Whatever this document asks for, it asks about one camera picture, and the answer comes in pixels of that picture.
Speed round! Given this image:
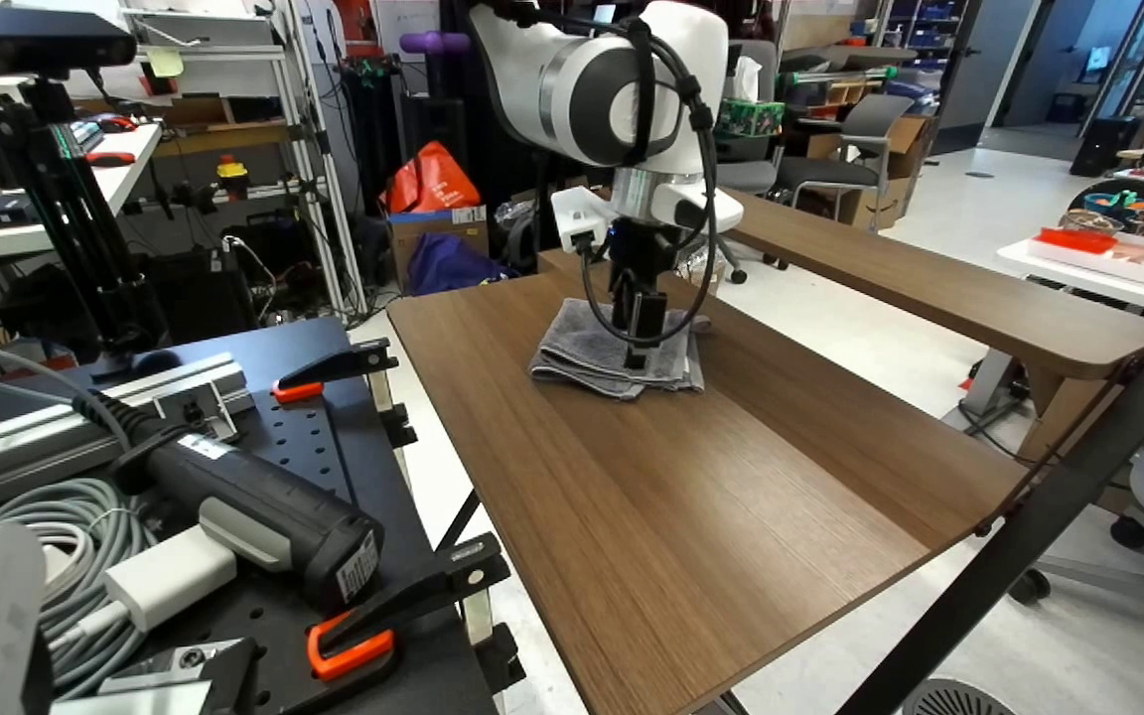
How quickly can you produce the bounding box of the white table at left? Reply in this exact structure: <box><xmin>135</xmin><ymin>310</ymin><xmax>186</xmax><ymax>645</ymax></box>
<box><xmin>0</xmin><ymin>119</ymin><xmax>168</xmax><ymax>271</ymax></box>

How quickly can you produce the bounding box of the white table at right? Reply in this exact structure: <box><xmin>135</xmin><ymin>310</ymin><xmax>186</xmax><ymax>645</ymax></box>
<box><xmin>999</xmin><ymin>233</ymin><xmax>1144</xmax><ymax>310</ymax></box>

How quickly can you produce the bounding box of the black diagonal desk strut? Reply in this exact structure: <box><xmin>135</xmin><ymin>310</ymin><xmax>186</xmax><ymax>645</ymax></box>
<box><xmin>838</xmin><ymin>369</ymin><xmax>1144</xmax><ymax>715</ymax></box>

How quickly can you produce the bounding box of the black tripod camera stand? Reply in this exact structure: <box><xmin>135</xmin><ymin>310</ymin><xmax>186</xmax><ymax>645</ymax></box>
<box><xmin>0</xmin><ymin>74</ymin><xmax>168</xmax><ymax>353</ymax></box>

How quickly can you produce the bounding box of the black orange clamp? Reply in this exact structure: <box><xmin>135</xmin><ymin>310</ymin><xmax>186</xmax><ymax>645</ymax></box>
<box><xmin>269</xmin><ymin>339</ymin><xmax>396</xmax><ymax>406</ymax></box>
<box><xmin>307</xmin><ymin>531</ymin><xmax>507</xmax><ymax>682</ymax></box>

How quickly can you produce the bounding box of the cardboard box on floor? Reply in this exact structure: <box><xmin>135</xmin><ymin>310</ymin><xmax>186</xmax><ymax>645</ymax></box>
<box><xmin>388</xmin><ymin>205</ymin><xmax>490</xmax><ymax>279</ymax></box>

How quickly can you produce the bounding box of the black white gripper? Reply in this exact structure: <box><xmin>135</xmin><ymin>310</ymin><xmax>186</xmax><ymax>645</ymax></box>
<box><xmin>554</xmin><ymin>172</ymin><xmax>743</xmax><ymax>369</ymax></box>

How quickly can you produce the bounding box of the black perforated breadboard plate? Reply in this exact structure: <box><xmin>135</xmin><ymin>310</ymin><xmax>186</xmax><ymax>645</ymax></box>
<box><xmin>84</xmin><ymin>316</ymin><xmax>495</xmax><ymax>715</ymax></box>

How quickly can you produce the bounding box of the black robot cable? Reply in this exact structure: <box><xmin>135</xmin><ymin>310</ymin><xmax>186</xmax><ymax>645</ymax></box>
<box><xmin>575</xmin><ymin>0</ymin><xmax>722</xmax><ymax>353</ymax></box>

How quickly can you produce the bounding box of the black orange clamp rear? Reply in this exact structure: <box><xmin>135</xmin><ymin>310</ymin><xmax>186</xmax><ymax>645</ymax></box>
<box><xmin>269</xmin><ymin>339</ymin><xmax>396</xmax><ymax>406</ymax></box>

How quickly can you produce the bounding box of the silver aluminium extrusion bar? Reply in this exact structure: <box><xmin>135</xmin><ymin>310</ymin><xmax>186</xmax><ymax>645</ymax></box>
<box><xmin>0</xmin><ymin>353</ymin><xmax>251</xmax><ymax>499</ymax></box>

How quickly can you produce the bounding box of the orange red bag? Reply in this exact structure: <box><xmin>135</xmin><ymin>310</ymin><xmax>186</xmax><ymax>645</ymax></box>
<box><xmin>382</xmin><ymin>140</ymin><xmax>480</xmax><ymax>216</ymax></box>

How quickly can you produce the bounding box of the grey office chair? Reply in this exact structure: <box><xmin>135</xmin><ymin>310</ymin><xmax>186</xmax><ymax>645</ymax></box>
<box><xmin>774</xmin><ymin>94</ymin><xmax>928</xmax><ymax>230</ymax></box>

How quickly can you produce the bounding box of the black orange clamp front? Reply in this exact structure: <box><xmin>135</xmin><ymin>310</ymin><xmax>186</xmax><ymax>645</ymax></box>
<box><xmin>307</xmin><ymin>531</ymin><xmax>507</xmax><ymax>682</ymax></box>

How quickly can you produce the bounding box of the purple blue cloth bag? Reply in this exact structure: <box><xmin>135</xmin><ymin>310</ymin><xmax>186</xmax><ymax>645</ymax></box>
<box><xmin>407</xmin><ymin>233</ymin><xmax>505</xmax><ymax>295</ymax></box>

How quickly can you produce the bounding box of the brown wooden raised shelf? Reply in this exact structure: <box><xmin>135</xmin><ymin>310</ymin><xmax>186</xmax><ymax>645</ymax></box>
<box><xmin>714</xmin><ymin>185</ymin><xmax>1144</xmax><ymax>386</ymax></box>

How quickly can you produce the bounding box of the black handheld scanner tool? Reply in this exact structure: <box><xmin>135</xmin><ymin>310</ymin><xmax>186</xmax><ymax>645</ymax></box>
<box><xmin>141</xmin><ymin>434</ymin><xmax>382</xmax><ymax>611</ymax></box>

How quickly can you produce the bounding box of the black camera on tripod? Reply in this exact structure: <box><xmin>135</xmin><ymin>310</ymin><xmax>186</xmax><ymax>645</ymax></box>
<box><xmin>0</xmin><ymin>6</ymin><xmax>135</xmax><ymax>74</ymax></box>

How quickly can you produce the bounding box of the grey coiled cable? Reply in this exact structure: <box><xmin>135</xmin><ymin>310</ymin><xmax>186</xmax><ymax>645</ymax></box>
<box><xmin>0</xmin><ymin>472</ymin><xmax>158</xmax><ymax>703</ymax></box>

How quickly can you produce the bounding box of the white metal shelving rack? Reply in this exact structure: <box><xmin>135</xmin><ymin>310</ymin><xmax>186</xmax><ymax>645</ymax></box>
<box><xmin>122</xmin><ymin>0</ymin><xmax>371</xmax><ymax>320</ymax></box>

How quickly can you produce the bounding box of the grey towel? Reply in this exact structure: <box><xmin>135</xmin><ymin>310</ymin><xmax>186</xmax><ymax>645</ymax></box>
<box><xmin>529</xmin><ymin>299</ymin><xmax>705</xmax><ymax>402</ymax></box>

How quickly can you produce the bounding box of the white power adapter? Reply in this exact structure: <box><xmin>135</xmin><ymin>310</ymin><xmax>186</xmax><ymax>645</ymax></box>
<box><xmin>108</xmin><ymin>528</ymin><xmax>237</xmax><ymax>630</ymax></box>

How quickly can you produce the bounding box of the white table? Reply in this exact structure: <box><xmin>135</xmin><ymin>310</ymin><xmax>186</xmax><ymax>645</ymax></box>
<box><xmin>999</xmin><ymin>233</ymin><xmax>1144</xmax><ymax>310</ymax></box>
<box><xmin>0</xmin><ymin>119</ymin><xmax>168</xmax><ymax>271</ymax></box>

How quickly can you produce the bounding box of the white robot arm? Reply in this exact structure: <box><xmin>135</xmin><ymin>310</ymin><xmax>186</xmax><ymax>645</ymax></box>
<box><xmin>464</xmin><ymin>0</ymin><xmax>743</xmax><ymax>369</ymax></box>

